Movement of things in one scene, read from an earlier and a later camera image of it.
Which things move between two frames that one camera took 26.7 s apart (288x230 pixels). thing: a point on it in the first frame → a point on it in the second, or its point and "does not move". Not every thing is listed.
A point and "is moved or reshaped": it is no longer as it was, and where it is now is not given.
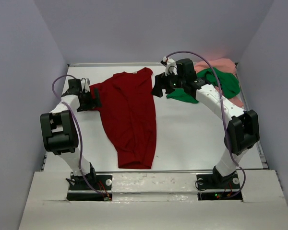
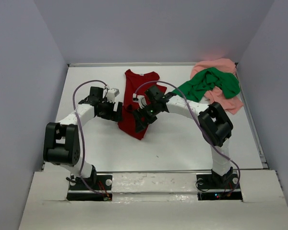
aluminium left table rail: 43,163 does not move
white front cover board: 155,201 does not move
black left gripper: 93,103 → 114,116
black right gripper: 161,83 → 140,124
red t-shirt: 128,109 is moved or reshaped
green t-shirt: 229,86 does not move
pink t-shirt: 225,65 does not move
